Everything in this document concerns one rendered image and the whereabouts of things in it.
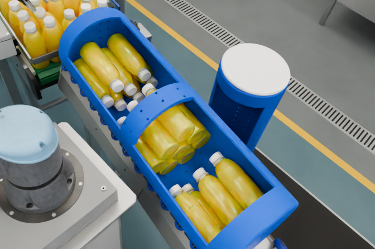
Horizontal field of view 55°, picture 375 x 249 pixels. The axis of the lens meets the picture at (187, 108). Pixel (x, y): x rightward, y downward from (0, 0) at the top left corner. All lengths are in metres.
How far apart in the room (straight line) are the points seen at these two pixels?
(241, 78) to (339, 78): 1.90
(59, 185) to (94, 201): 0.09
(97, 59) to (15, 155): 0.61
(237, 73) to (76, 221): 0.83
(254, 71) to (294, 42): 1.94
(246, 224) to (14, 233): 0.50
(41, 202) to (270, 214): 0.51
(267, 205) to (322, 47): 2.64
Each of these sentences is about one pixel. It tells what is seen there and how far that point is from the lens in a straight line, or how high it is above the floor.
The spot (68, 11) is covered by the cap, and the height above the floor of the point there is 1.10.
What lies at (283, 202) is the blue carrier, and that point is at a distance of 0.92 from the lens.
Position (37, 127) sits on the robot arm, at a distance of 0.71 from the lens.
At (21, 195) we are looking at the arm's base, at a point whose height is 1.28.
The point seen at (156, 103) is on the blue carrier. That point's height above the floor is 1.23.
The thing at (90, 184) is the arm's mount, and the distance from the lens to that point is 0.89.
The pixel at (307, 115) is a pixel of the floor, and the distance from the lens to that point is 2.81.
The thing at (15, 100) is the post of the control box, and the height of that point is 0.67.
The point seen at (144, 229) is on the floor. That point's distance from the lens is 2.13.
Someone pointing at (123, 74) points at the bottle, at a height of 1.10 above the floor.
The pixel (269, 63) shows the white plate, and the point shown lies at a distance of 1.48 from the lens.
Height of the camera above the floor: 2.01
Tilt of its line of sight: 52 degrees down
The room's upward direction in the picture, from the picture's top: 12 degrees clockwise
